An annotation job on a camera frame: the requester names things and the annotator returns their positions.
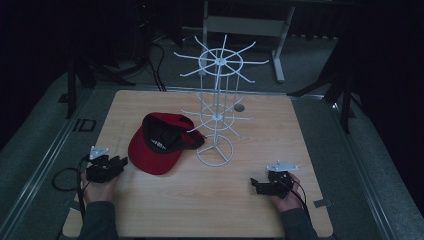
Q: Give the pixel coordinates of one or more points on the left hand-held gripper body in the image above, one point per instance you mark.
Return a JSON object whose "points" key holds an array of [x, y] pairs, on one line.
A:
{"points": [[100, 168]]}

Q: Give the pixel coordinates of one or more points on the red baseball cap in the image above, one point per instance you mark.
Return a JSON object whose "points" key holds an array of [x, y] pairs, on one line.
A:
{"points": [[161, 145]]}

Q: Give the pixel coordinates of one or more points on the black stand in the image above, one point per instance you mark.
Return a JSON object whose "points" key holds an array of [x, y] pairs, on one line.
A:
{"points": [[80, 76], [336, 90]]}

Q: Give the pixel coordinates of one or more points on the person's left hand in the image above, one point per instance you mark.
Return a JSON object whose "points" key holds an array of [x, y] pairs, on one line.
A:
{"points": [[99, 191]]}

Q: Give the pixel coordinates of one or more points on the grey metal desk frame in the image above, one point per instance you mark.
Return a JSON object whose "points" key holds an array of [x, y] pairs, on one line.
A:
{"points": [[248, 36]]}

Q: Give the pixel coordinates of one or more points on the grey table grommet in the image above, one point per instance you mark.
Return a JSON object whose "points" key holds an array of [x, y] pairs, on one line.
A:
{"points": [[239, 107]]}

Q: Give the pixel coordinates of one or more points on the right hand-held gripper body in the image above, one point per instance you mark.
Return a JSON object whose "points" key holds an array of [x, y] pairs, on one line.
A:
{"points": [[278, 181]]}

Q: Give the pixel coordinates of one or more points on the person's right hand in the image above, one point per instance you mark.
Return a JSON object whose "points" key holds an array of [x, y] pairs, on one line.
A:
{"points": [[289, 198]]}

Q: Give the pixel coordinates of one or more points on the grey tape piece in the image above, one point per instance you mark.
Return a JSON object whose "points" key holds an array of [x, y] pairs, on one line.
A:
{"points": [[322, 202]]}

